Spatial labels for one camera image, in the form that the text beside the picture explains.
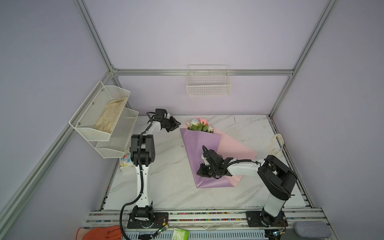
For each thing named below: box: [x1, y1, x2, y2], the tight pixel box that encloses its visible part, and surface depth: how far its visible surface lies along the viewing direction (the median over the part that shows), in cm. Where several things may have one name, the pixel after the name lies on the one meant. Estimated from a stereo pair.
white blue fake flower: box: [190, 119, 200, 126], surface depth 107 cm
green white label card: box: [171, 227, 190, 240], surface depth 69 cm
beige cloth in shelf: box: [94, 96, 128, 134], surface depth 80 cm
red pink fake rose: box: [200, 118, 209, 126], surface depth 110 cm
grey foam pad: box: [294, 221, 332, 239], surface depth 70 cm
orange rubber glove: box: [76, 225, 123, 240], surface depth 70 cm
